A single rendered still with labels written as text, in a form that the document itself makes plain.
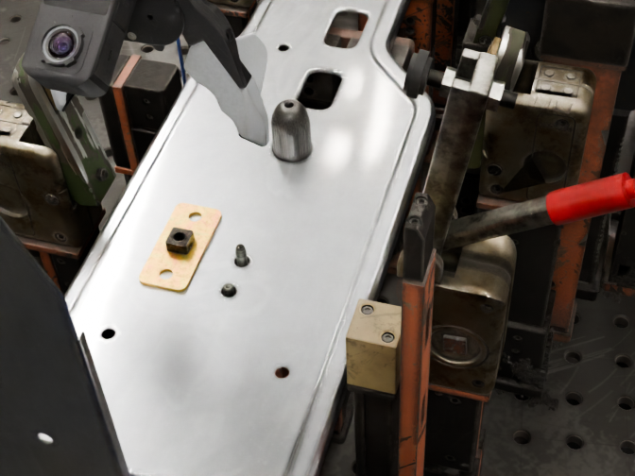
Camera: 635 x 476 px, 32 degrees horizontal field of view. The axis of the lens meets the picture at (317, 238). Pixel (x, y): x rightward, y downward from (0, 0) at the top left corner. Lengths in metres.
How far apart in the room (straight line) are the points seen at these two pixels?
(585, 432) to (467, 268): 0.39
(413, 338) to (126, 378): 0.22
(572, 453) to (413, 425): 0.39
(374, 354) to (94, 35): 0.26
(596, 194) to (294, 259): 0.25
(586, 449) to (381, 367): 0.42
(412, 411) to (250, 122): 0.21
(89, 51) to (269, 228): 0.28
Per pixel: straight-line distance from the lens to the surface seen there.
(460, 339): 0.80
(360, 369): 0.73
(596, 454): 1.11
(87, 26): 0.64
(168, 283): 0.83
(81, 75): 0.63
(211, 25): 0.69
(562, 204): 0.71
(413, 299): 0.63
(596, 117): 0.96
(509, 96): 0.66
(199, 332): 0.80
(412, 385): 0.70
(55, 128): 0.88
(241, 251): 0.83
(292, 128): 0.89
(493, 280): 0.76
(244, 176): 0.90
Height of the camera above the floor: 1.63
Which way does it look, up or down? 48 degrees down
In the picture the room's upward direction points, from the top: 4 degrees counter-clockwise
